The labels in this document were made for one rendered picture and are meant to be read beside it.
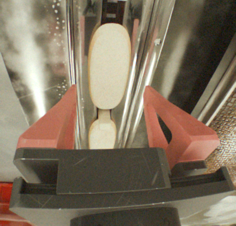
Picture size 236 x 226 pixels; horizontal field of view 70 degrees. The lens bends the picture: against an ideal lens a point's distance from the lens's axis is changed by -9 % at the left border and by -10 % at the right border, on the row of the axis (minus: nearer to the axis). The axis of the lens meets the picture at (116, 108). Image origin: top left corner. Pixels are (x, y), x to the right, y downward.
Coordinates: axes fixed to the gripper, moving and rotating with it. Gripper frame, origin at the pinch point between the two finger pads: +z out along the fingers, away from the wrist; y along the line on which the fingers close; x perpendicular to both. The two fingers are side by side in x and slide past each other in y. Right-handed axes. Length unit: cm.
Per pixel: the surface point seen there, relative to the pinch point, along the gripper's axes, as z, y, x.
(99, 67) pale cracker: 2.3, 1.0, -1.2
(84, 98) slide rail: 3.5, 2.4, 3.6
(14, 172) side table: 6.3, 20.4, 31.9
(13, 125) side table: 6.4, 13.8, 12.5
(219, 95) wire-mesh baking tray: -0.7, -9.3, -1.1
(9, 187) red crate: 4.7, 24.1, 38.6
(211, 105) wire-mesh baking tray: -0.5, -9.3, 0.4
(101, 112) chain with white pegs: 3.1, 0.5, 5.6
